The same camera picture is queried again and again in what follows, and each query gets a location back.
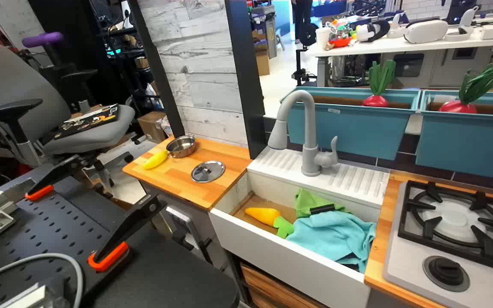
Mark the yellow toy banana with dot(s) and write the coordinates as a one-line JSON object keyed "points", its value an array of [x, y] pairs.
{"points": [[156, 159]]}

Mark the round metal pot lid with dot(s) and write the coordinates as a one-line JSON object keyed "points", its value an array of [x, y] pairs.
{"points": [[208, 171]]}

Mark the small metal pot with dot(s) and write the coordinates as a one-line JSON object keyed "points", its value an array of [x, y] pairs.
{"points": [[182, 147]]}

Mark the grey toy faucet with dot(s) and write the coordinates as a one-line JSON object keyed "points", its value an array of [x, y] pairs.
{"points": [[310, 154]]}

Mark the orange toy carrot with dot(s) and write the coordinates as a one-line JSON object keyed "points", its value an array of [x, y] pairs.
{"points": [[262, 215]]}

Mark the green cloth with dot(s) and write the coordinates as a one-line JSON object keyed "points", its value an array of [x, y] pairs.
{"points": [[307, 202]]}

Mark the wooden side counter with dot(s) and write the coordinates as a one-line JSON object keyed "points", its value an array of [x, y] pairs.
{"points": [[172, 181]]}

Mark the black vertical pillar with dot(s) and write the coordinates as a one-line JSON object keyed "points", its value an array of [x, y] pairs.
{"points": [[245, 73]]}

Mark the white toy sink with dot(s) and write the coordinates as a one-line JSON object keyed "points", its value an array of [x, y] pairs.
{"points": [[269, 246]]}

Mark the whitewashed wood backdrop panel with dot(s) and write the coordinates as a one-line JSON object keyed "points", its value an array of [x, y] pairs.
{"points": [[201, 68]]}

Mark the brown cardboard box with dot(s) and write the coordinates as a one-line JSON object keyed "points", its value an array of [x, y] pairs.
{"points": [[153, 125]]}

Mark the teal planter box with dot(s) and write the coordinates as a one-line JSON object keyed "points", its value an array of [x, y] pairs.
{"points": [[469, 145], [350, 130]]}

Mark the teal cloth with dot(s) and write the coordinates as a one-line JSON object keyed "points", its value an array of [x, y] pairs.
{"points": [[333, 236]]}

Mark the wooden drawer front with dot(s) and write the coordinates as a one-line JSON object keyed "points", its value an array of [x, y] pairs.
{"points": [[264, 291]]}

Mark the white cup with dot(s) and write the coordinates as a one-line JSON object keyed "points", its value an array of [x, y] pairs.
{"points": [[322, 37]]}

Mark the red toy radish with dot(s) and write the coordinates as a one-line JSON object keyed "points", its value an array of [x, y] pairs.
{"points": [[380, 77], [478, 85]]}

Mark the wooden stove counter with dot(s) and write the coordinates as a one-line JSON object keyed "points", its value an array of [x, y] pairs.
{"points": [[379, 244]]}

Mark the tools pile on chair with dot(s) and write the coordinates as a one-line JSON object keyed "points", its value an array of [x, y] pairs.
{"points": [[86, 119]]}

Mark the white background table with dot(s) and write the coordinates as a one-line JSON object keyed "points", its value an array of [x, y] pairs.
{"points": [[394, 44]]}

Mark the black stove grate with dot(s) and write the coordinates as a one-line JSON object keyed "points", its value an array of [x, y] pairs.
{"points": [[428, 224]]}

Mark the grey toy stove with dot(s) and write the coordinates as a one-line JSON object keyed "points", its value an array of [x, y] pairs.
{"points": [[411, 273]]}

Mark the black perforated base board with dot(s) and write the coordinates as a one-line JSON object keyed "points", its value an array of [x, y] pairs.
{"points": [[47, 227]]}

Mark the white rounded device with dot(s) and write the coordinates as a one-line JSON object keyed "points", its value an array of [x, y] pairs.
{"points": [[427, 30]]}

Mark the black round stove knob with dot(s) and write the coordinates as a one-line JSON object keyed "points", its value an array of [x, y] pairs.
{"points": [[445, 272]]}

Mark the purple cylinder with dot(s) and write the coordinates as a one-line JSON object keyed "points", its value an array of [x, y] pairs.
{"points": [[42, 39]]}

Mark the grey office chair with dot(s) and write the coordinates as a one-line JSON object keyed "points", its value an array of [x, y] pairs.
{"points": [[7, 78]]}

